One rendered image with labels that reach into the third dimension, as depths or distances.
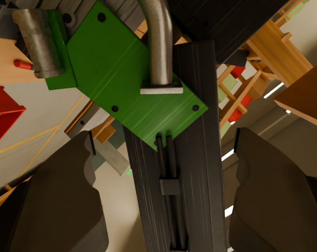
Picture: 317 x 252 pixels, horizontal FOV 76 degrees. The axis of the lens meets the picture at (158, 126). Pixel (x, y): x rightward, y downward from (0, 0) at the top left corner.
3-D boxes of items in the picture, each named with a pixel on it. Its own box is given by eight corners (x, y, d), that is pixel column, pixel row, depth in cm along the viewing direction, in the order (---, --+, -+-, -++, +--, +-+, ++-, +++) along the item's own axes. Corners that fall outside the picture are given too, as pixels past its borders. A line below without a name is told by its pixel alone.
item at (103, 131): (92, 125, 731) (107, 139, 736) (78, 134, 662) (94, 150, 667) (110, 103, 672) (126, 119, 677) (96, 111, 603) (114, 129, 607)
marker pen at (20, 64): (47, 67, 60) (51, 71, 61) (44, 71, 61) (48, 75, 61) (15, 58, 48) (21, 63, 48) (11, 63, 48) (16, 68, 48)
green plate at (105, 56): (72, 58, 36) (158, 131, 42) (49, 67, 29) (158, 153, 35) (111, 3, 32) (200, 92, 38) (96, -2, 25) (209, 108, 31)
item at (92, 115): (96, 115, 63) (103, 122, 63) (62, 131, 47) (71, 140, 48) (188, 10, 49) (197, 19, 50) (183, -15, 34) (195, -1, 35)
